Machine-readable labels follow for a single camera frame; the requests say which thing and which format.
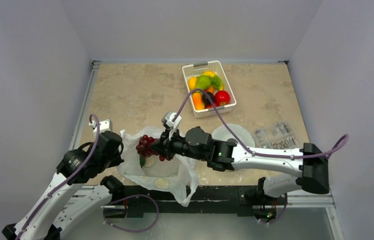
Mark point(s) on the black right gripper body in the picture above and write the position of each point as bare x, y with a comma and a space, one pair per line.
166, 145

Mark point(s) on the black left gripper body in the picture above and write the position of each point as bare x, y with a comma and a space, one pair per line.
112, 160

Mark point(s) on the dark red fake grapes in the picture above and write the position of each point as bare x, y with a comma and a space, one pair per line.
143, 147

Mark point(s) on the white plastic bag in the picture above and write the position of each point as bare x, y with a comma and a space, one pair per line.
179, 171

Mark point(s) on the dark purple fake plum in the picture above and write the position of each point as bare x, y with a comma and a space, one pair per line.
208, 99

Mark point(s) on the red round fake apple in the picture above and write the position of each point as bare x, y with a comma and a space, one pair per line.
222, 98

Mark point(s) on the yellow fake fruit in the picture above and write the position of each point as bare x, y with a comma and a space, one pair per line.
192, 83

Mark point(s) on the green fake grapes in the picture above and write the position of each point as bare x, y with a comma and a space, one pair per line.
216, 82

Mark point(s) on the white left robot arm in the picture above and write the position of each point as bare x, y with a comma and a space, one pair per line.
49, 218

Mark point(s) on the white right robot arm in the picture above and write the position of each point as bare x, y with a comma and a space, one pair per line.
303, 168

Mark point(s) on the green fake leaf fruit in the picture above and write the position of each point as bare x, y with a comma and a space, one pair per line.
142, 161

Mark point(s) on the white round fake fruit slice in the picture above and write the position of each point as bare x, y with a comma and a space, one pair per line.
162, 183

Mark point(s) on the orange fake papaya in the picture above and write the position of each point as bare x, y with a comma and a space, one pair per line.
197, 101

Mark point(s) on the red fake mango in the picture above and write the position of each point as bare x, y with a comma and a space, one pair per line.
210, 90

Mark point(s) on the yellow fake banana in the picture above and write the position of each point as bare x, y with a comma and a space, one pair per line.
211, 74

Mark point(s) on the white perforated plastic basket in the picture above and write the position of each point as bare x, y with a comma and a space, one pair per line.
198, 69

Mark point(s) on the clear plastic screw box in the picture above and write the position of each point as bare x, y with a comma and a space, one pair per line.
279, 136

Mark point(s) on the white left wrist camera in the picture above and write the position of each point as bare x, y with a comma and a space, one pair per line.
102, 126

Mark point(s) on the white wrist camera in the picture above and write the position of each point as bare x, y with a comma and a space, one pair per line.
102, 126
171, 122

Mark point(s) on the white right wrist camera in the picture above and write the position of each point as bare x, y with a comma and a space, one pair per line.
171, 122

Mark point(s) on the aluminium table edge rail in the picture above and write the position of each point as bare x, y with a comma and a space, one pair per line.
83, 115

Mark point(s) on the aluminium front frame rail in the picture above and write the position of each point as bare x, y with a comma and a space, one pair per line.
208, 195

